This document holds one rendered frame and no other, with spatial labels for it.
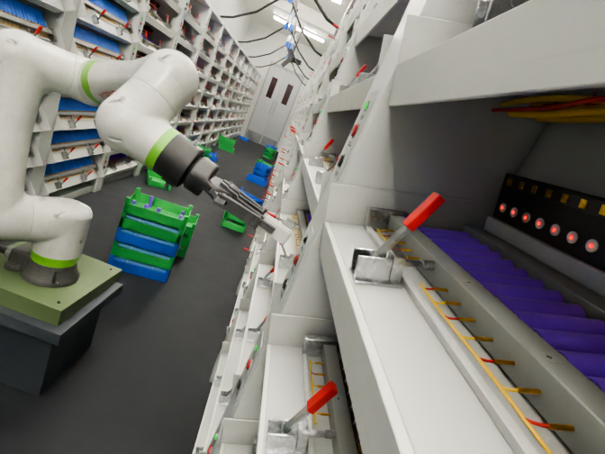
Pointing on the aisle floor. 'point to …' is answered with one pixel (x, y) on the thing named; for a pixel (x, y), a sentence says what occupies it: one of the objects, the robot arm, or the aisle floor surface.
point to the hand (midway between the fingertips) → (275, 229)
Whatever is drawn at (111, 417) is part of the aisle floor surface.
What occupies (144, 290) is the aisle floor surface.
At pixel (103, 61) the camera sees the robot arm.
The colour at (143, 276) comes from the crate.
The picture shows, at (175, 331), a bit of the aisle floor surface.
